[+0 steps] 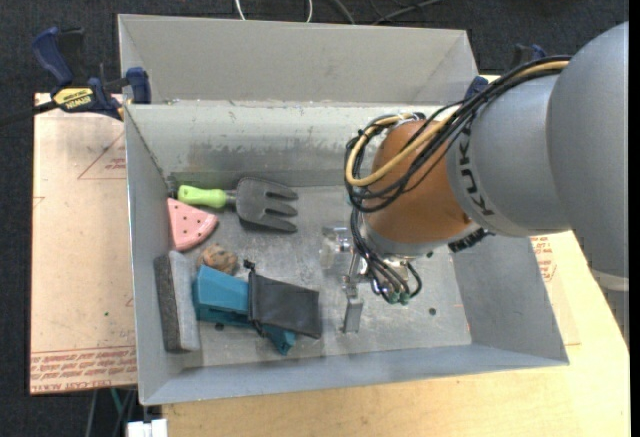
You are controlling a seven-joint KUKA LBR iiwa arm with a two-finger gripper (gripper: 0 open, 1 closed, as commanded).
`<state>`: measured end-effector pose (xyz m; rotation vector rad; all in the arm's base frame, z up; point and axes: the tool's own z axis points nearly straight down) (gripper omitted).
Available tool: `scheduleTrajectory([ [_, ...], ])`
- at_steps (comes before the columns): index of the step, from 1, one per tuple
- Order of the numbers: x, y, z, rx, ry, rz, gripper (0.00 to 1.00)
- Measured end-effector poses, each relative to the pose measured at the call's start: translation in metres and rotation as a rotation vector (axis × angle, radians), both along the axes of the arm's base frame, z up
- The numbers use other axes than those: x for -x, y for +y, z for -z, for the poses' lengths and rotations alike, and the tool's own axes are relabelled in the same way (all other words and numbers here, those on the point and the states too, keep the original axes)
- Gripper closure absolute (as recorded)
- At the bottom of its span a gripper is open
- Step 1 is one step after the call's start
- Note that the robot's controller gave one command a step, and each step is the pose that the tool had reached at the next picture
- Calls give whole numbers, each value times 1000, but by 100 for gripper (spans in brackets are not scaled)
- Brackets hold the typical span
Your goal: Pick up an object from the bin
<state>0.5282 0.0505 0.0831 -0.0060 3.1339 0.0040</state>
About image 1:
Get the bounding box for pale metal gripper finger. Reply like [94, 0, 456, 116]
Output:
[319, 223, 353, 271]
[341, 274, 365, 334]

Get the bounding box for brown round lump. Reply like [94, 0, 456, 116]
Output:
[197, 242, 239, 277]

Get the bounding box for teal plastic tool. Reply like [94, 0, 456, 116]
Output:
[191, 264, 298, 357]

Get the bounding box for pink triangular sponge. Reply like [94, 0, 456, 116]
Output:
[165, 196, 220, 253]

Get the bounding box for grey sponge block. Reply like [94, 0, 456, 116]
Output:
[152, 250, 203, 354]

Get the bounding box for grey metal bin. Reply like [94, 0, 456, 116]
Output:
[116, 13, 571, 407]

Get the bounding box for brown cardboard board red print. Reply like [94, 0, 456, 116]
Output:
[28, 91, 140, 397]

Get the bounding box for black drawstring pouch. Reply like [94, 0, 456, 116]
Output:
[242, 259, 323, 341]

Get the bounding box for green-handled grey garden fork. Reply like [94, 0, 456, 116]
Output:
[176, 176, 300, 235]

